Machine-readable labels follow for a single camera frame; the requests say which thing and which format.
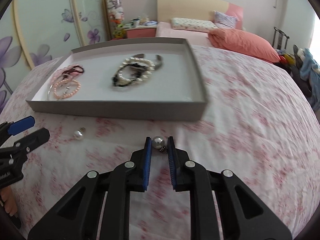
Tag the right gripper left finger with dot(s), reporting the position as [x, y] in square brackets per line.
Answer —
[98, 205]

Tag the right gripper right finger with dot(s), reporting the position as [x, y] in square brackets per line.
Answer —
[222, 206]

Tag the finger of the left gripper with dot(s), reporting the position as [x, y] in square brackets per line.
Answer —
[8, 129]
[32, 141]

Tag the pearl earring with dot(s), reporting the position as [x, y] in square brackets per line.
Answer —
[159, 144]
[79, 133]

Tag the silver thin bangle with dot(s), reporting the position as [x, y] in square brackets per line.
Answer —
[50, 90]

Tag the left hand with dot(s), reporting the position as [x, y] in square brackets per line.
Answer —
[9, 201]

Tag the pink floral bedsheet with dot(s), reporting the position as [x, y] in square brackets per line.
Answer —
[257, 124]

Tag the floral sliding wardrobe door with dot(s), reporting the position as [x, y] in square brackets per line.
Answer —
[34, 32]

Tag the dark metal cuff bangle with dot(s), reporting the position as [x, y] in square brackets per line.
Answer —
[158, 60]

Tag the grey cardboard tray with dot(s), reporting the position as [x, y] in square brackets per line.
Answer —
[104, 80]

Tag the clear tube of plush toys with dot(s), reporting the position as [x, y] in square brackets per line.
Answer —
[115, 13]

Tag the blue clothing pile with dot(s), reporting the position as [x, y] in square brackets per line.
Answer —
[305, 73]

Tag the pink nightstand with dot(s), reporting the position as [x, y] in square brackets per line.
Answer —
[142, 31]

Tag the coral pink duvet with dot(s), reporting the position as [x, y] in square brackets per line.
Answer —
[243, 42]

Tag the dark wooden chair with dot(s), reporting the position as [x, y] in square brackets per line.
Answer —
[280, 40]

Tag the pink bed mattress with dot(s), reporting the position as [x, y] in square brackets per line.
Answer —
[164, 29]

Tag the purple floral pillow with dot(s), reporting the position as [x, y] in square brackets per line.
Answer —
[222, 20]

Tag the floral white pillow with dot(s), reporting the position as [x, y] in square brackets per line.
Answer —
[192, 25]

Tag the cream and pink headboard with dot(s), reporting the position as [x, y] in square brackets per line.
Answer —
[197, 9]

